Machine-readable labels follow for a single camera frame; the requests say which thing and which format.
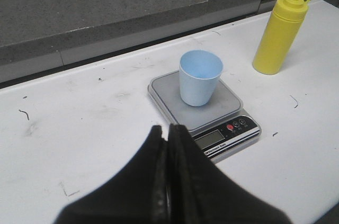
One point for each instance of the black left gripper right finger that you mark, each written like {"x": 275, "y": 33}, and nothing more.
{"x": 199, "y": 192}

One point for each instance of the light blue plastic cup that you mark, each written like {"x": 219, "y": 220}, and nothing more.
{"x": 199, "y": 72}

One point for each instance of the silver electronic kitchen scale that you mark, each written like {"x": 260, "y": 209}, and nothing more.
{"x": 220, "y": 128}

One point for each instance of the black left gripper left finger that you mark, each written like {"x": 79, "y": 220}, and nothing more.
{"x": 136, "y": 194}

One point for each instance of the grey stone counter ledge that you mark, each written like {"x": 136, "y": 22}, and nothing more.
{"x": 41, "y": 37}

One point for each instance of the yellow squeeze bottle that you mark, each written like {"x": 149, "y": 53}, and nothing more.
{"x": 281, "y": 30}

